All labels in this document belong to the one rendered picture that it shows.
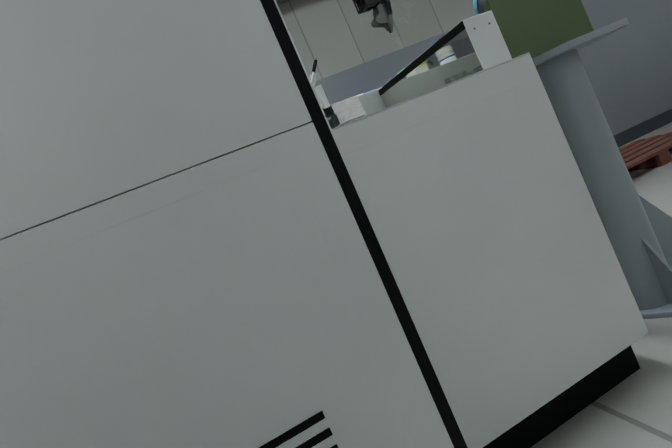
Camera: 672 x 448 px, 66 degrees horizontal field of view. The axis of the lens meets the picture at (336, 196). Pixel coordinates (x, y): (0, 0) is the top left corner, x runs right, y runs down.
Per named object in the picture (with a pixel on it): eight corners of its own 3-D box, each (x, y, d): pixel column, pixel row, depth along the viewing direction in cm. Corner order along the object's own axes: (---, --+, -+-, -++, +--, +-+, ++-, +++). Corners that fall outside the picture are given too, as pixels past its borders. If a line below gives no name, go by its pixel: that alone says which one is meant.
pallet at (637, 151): (602, 196, 318) (596, 182, 318) (532, 204, 392) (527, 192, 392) (731, 132, 342) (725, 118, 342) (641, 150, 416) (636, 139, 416)
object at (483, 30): (485, 72, 126) (462, 19, 126) (394, 126, 179) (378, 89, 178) (514, 60, 129) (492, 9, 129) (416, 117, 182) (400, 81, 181)
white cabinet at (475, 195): (460, 512, 105) (299, 143, 104) (326, 394, 196) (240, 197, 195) (668, 360, 125) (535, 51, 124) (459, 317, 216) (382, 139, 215)
